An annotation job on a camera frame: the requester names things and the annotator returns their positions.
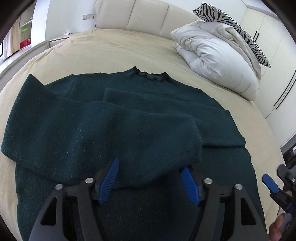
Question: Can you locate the zebra print pillow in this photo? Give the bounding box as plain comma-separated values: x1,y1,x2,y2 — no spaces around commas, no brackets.
192,2,271,68

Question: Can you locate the white wall shelf unit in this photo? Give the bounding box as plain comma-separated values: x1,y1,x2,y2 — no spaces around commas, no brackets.
20,3,36,42

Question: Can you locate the red box on shelf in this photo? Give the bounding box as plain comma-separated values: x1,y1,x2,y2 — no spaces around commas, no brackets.
20,38,31,49

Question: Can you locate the wall switch panel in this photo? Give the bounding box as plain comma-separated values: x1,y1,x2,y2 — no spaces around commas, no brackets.
82,14,95,20

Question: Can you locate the white bedside table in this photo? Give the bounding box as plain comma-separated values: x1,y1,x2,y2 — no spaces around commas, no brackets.
48,35,71,48

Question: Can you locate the cream padded headboard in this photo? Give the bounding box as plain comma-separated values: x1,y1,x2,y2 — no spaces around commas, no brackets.
94,0,198,39

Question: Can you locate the white folded duvet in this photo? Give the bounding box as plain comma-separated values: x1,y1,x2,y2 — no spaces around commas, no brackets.
171,20,261,101

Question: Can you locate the white wardrobe with black handles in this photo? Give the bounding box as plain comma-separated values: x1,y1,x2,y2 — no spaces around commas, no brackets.
241,8,295,147

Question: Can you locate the dark green knit sweater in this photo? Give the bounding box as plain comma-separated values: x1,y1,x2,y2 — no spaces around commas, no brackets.
1,68,264,240

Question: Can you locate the beige bed sheet mattress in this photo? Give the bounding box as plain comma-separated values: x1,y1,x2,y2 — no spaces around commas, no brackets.
1,29,283,240

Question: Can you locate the person's right hand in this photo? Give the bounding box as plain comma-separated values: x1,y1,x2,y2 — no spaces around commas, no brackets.
267,213,292,241

